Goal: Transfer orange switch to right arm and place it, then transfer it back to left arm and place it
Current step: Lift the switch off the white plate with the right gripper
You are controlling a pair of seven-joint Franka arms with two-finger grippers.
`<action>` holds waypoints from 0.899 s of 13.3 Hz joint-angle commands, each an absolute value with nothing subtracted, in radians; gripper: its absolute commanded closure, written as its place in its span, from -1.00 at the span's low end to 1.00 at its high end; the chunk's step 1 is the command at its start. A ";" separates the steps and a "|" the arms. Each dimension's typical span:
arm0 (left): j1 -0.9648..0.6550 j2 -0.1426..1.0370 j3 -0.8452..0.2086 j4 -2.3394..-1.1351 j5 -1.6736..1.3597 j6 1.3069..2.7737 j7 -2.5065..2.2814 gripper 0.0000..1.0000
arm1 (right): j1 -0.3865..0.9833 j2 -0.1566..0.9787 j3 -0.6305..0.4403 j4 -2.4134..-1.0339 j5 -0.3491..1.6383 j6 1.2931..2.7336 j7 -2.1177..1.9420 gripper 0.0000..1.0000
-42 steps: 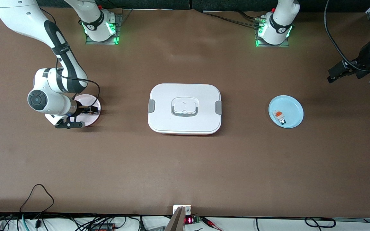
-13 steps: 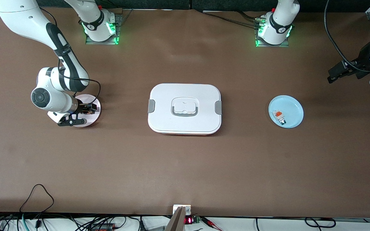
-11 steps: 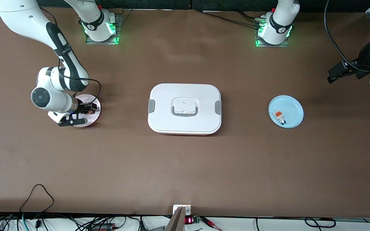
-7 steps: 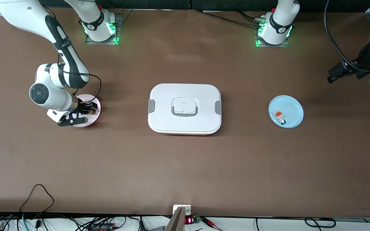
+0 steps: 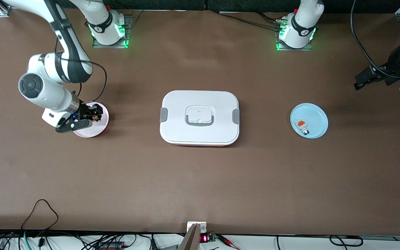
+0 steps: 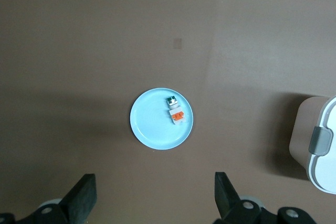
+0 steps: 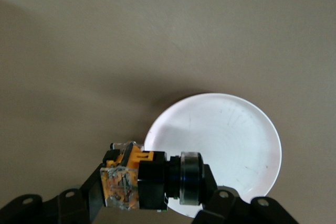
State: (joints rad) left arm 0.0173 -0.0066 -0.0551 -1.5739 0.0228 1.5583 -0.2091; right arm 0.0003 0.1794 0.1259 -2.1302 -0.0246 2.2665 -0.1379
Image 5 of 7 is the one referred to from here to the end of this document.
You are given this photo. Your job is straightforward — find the red clip leads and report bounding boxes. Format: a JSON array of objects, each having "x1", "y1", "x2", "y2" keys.
[{"x1": 217, "y1": 234, "x2": 242, "y2": 250}]

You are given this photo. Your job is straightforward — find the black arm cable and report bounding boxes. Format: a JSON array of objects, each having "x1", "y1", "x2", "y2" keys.
[
  {"x1": 54, "y1": 37, "x2": 108, "y2": 105},
  {"x1": 350, "y1": 0, "x2": 400, "y2": 78}
]

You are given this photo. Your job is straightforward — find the light blue round plate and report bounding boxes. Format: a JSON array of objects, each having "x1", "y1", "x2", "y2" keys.
[{"x1": 290, "y1": 102, "x2": 329, "y2": 140}]

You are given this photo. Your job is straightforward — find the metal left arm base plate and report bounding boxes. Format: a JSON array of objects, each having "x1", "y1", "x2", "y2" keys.
[{"x1": 276, "y1": 31, "x2": 313, "y2": 52}]

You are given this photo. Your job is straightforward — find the white lunch box grey handle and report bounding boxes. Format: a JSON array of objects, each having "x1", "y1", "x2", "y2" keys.
[{"x1": 159, "y1": 90, "x2": 240, "y2": 146}]

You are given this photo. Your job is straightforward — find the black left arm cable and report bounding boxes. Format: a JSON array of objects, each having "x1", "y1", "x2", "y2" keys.
[{"x1": 350, "y1": 0, "x2": 400, "y2": 78}]

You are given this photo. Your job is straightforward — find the black looped cable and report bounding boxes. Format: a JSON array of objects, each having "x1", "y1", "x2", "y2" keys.
[{"x1": 21, "y1": 199, "x2": 59, "y2": 231}]

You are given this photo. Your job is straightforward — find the pink round plate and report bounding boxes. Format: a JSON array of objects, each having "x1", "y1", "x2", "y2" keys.
[{"x1": 72, "y1": 101, "x2": 109, "y2": 138}]

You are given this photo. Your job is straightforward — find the orange black connector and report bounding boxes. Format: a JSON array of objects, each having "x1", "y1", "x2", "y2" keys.
[{"x1": 98, "y1": 242, "x2": 124, "y2": 250}]

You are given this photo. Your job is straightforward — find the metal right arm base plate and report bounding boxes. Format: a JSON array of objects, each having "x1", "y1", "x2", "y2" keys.
[{"x1": 92, "y1": 14, "x2": 132, "y2": 49}]

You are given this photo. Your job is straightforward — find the black coiled cable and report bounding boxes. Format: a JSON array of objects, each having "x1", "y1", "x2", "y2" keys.
[{"x1": 329, "y1": 235, "x2": 364, "y2": 247}]

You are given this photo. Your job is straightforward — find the black base cable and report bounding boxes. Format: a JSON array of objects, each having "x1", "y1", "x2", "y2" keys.
[{"x1": 210, "y1": 10, "x2": 289, "y2": 32}]

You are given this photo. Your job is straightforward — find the white and orange switch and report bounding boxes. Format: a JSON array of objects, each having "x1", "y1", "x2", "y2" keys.
[{"x1": 295, "y1": 119, "x2": 310, "y2": 135}]

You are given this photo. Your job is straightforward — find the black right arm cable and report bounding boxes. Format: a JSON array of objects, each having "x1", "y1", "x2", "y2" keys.
[{"x1": 54, "y1": 37, "x2": 108, "y2": 105}]

